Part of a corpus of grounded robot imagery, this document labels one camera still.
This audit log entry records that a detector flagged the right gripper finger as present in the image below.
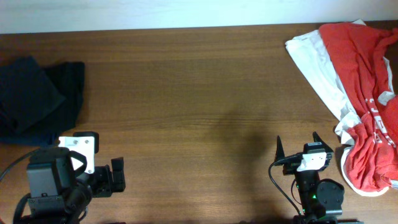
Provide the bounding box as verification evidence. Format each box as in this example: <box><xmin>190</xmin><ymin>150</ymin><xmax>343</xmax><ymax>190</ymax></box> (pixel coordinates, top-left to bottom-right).
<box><xmin>312</xmin><ymin>131</ymin><xmax>334</xmax><ymax>154</ymax></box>
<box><xmin>274</xmin><ymin>136</ymin><xmax>285</xmax><ymax>162</ymax></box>

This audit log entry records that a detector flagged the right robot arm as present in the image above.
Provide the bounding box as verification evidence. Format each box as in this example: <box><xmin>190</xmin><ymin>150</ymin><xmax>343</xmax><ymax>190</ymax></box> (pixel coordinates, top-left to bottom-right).
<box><xmin>268</xmin><ymin>132</ymin><xmax>362</xmax><ymax>224</ymax></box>

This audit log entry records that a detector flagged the red t-shirt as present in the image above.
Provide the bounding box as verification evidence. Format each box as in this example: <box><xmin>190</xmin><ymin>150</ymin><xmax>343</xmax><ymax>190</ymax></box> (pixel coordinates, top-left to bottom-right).
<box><xmin>319</xmin><ymin>22</ymin><xmax>397</xmax><ymax>193</ymax></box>

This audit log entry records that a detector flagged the black Nike t-shirt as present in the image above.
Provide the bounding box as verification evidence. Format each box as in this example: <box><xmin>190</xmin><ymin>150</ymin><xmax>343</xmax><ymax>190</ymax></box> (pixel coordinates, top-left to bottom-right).
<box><xmin>1</xmin><ymin>57</ymin><xmax>65</xmax><ymax>136</ymax></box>

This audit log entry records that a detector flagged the white t-shirt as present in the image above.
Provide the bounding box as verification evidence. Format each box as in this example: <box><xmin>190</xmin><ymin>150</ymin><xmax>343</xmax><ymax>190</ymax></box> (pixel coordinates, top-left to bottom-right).
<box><xmin>285</xmin><ymin>20</ymin><xmax>397</xmax><ymax>197</ymax></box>

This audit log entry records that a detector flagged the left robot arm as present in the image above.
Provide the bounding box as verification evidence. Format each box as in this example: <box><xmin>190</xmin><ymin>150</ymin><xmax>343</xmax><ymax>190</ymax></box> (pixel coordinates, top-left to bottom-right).
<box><xmin>12</xmin><ymin>147</ymin><xmax>126</xmax><ymax>224</ymax></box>

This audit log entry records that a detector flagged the folded dark navy garment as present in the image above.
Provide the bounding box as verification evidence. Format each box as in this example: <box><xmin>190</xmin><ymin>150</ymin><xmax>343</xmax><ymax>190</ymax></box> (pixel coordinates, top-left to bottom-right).
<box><xmin>1</xmin><ymin>62</ymin><xmax>85</xmax><ymax>146</ymax></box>

